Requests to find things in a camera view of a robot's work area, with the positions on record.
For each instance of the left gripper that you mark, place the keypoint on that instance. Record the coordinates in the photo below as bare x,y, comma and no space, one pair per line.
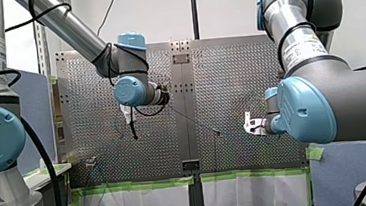
164,95

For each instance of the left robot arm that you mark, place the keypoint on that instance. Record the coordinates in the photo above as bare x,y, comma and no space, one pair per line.
74,32

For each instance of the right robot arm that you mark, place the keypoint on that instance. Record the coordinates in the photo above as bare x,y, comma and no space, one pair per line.
355,101

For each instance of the connector holder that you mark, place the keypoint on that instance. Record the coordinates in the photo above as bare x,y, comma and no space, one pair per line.
91,165

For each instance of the black upright pole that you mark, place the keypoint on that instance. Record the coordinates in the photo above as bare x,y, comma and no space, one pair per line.
194,10

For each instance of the perforated metal rack upright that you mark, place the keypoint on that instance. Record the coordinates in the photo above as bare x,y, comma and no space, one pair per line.
41,48

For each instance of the white-topped side table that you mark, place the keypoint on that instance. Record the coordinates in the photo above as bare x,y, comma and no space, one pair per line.
48,173

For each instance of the grey board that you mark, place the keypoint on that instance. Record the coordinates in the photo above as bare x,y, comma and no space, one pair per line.
344,175

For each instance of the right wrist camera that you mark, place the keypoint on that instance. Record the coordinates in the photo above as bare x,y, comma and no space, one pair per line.
252,125

